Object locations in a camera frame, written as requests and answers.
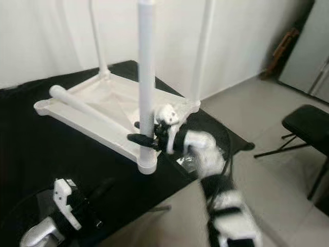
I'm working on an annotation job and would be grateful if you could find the black table cloth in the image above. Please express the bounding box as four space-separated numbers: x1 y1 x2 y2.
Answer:
0 61 256 247

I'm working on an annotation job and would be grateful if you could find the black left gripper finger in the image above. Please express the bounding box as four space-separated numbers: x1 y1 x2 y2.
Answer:
95 179 118 202
89 178 114 195

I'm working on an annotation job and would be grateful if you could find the clear plastic bag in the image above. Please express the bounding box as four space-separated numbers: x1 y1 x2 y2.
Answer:
177 153 199 169

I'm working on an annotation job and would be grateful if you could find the cream plastic table top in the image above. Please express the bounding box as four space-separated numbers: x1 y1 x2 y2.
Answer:
33 71 201 174

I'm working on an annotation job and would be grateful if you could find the grey flat panel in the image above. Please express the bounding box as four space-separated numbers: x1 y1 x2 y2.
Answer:
278 0 329 102

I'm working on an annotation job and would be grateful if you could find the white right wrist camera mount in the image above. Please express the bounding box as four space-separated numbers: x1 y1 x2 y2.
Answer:
156 104 181 156

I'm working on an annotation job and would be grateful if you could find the brown wooden folding frame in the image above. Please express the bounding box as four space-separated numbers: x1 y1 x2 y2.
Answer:
267 27 301 79

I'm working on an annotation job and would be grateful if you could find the black folding chair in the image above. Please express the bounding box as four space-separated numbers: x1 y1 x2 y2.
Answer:
254 104 329 202

